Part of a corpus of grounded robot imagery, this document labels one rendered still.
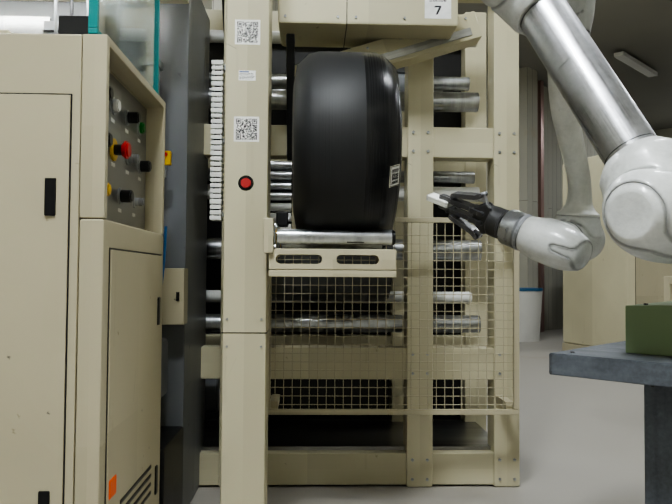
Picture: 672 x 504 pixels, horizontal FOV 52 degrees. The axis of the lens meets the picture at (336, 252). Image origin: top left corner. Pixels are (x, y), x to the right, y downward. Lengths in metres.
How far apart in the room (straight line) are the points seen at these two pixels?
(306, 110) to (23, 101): 0.74
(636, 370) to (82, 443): 1.04
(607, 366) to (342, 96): 1.01
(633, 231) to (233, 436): 1.32
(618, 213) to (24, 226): 1.10
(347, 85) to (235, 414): 0.99
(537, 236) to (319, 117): 0.66
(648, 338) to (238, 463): 1.23
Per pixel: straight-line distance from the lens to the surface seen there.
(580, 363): 1.33
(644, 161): 1.27
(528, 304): 8.72
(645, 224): 1.21
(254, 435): 2.10
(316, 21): 2.45
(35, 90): 1.54
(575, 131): 1.71
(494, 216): 1.71
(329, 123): 1.88
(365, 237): 1.97
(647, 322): 1.39
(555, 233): 1.63
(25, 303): 1.49
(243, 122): 2.10
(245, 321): 2.05
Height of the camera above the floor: 0.79
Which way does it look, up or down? 2 degrees up
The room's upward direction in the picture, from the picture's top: straight up
